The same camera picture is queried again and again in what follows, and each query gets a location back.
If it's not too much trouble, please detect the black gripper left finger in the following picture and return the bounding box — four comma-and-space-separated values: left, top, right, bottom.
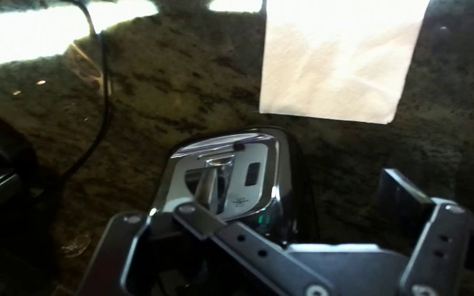
77, 201, 338, 296

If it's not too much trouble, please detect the chrome and black toaster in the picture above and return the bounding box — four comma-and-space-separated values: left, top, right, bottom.
152, 129, 305, 242

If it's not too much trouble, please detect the white paper napkin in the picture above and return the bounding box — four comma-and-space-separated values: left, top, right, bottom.
259, 0, 431, 127

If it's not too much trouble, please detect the black power cable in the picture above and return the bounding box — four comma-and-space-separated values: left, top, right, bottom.
43, 0, 115, 194

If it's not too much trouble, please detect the toaster lever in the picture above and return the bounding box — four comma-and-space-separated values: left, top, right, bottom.
193, 157, 237, 213

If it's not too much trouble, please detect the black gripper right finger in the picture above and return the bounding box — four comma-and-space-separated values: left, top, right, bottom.
379, 166, 474, 296

